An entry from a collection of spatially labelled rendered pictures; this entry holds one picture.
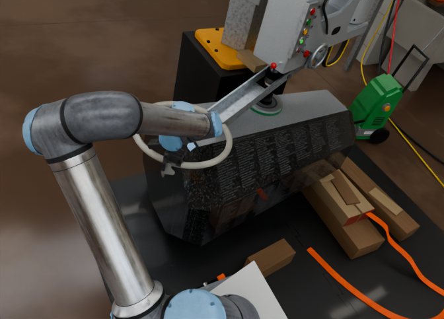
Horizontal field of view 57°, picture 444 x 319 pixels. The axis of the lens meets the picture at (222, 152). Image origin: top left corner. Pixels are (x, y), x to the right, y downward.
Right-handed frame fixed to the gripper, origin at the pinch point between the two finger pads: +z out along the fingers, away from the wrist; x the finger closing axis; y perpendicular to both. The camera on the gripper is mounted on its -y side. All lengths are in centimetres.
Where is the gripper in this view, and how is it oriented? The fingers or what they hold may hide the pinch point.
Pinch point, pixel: (164, 170)
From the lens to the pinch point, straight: 182.5
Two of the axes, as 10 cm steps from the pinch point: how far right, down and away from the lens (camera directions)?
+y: 9.4, 3.4, -0.3
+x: 2.4, -6.0, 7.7
